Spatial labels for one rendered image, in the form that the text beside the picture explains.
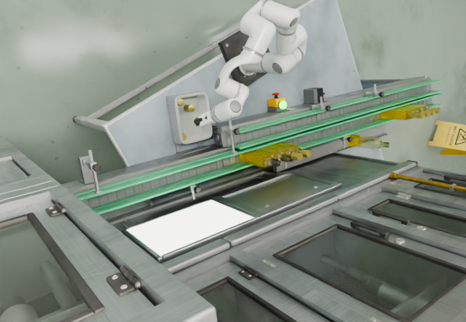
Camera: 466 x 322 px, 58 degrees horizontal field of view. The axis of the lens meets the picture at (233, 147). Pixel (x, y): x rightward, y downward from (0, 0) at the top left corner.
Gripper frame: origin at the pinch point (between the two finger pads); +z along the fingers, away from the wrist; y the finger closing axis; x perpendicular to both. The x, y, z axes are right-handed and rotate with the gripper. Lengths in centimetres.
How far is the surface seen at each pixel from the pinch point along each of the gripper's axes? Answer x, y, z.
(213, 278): -51, -38, -44
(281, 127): -13, 50, 8
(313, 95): -2, 80, 9
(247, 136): -12.6, 26.6, 7.6
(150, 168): -13.5, -25.9, 8.7
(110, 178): -12.4, -43.2, 9.9
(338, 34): 30, 114, 8
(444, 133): -75, 345, 98
